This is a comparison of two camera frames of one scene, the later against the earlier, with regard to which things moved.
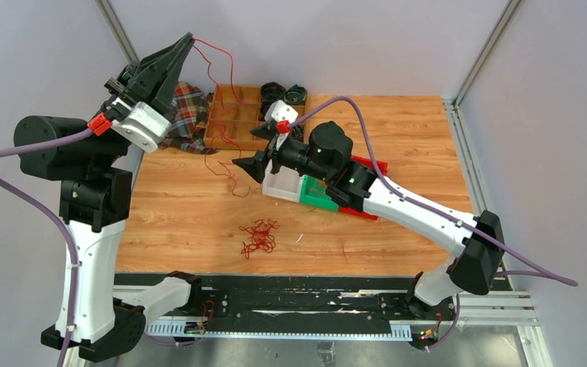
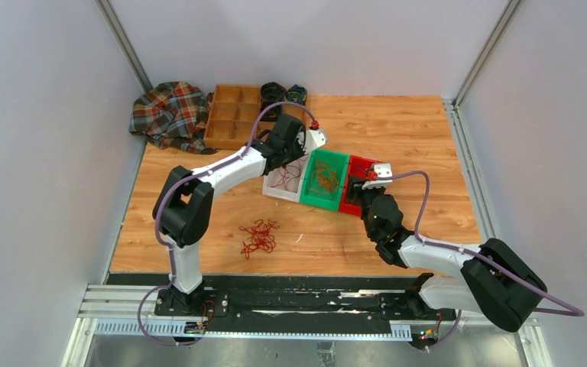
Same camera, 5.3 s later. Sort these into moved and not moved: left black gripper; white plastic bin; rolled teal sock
Moved: left black gripper
Not moved: rolled teal sock; white plastic bin
